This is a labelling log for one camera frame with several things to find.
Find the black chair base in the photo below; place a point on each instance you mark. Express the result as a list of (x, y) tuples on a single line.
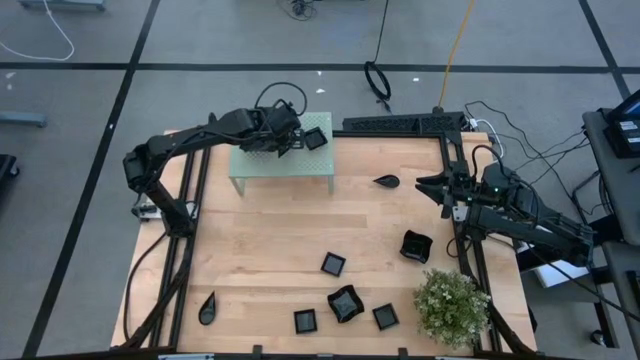
[(6, 167)]

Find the black mini teardrop plate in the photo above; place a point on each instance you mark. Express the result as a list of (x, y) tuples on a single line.
[(207, 312), (390, 181)]

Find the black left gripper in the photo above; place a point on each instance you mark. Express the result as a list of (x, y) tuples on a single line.
[(275, 130)]

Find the black perforated metal bracket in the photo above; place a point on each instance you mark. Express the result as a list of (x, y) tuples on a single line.
[(390, 122)]

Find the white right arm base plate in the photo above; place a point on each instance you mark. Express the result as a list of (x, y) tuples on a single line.
[(460, 214)]

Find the black mini square plate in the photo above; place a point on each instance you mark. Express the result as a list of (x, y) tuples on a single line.
[(333, 264), (316, 139), (305, 321), (385, 316)]

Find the grey side desk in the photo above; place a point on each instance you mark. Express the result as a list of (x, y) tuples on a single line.
[(617, 185)]

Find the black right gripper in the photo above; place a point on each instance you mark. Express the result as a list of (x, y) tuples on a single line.
[(460, 187)]

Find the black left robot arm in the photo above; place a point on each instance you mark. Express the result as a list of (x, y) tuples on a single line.
[(200, 137)]

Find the grey metal desk foot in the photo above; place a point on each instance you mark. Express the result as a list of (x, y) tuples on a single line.
[(22, 119), (62, 4)]

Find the potted plant with white flowers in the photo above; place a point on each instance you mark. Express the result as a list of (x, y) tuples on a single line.
[(450, 307)]

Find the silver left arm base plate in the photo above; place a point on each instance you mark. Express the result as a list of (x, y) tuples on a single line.
[(145, 212)]

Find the black mini wavy plate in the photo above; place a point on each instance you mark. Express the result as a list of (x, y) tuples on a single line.
[(416, 246), (345, 303)]

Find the black laptop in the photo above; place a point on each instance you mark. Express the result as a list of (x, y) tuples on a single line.
[(625, 132)]

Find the pale green perforated metal shelf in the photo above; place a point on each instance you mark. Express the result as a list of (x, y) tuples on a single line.
[(300, 167)]

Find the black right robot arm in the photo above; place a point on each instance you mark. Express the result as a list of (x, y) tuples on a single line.
[(525, 230)]

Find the black caster wheel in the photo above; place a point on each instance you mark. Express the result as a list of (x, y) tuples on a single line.
[(597, 337)]

